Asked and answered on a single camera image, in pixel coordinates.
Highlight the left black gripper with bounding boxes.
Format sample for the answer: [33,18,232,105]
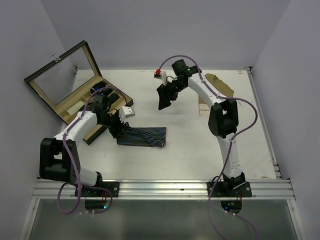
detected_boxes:
[99,109,129,138]

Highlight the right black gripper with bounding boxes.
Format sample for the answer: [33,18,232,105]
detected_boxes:
[156,79,187,110]

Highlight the navy striped underwear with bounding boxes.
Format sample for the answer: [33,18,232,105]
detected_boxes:
[116,127,167,148]

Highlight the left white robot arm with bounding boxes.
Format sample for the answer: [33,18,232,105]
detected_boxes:
[39,94,135,197]

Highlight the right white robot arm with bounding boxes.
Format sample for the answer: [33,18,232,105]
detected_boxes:
[154,59,246,197]

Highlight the black blue rolled underwear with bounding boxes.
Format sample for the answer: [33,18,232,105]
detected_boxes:
[89,81,107,96]

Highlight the olive tan underwear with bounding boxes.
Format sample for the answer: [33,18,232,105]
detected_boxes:
[198,73,235,117]

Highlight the white rolled cloth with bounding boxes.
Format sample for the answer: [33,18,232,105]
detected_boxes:
[66,101,85,116]

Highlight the black compartment storage box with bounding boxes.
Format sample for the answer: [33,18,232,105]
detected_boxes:
[24,40,133,145]

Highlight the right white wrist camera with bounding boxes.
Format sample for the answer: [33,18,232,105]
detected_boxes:
[153,69,168,86]

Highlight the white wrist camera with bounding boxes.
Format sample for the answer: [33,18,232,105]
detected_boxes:
[119,106,136,121]
[153,69,168,86]

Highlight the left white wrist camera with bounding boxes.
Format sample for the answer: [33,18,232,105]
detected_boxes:
[119,106,136,121]

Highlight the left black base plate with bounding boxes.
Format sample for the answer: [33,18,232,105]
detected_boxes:
[81,181,120,198]

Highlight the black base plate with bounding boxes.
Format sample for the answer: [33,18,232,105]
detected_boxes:
[81,181,120,198]
[211,181,253,198]

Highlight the aluminium front rail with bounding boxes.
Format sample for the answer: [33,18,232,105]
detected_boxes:
[31,178,296,201]

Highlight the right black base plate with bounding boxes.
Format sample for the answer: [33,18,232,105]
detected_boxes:
[211,181,253,198]

